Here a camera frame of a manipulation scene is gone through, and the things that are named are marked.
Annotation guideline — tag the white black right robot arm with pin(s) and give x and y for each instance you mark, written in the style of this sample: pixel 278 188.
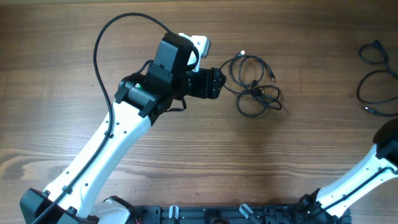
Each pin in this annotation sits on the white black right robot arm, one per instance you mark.
pixel 377 167

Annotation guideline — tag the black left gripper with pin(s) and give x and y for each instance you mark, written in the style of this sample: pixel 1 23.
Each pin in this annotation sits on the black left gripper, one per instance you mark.
pixel 209 85

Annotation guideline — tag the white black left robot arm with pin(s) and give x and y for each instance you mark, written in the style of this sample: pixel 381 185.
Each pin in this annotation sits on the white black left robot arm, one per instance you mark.
pixel 141 98

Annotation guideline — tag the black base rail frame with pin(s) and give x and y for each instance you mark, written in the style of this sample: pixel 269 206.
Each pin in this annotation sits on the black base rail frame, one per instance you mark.
pixel 277 214

